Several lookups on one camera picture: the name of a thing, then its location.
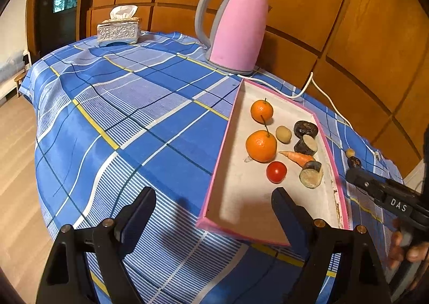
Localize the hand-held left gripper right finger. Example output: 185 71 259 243
271 186 393 304

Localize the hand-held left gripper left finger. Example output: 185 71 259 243
35 186 157 304

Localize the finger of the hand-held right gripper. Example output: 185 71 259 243
346 166 386 206

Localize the red tomato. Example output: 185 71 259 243
266 161 288 184

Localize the pink rimmed white tray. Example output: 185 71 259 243
195 78 351 247

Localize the carrot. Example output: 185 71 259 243
278 151 316 168

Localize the orange with long stem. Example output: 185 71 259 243
246 116 278 163

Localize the person's right hand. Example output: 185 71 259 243
388 219 429 270

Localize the orange with short stem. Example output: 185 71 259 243
250 98 274 124

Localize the blue plaid tablecloth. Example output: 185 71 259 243
18 31 406 304

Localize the wooden stool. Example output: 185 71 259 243
13 71 29 99

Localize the pink electric kettle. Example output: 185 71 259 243
195 0 273 76

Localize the silver tissue box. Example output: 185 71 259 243
97 5 142 47

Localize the white power cable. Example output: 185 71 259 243
236 71 381 160

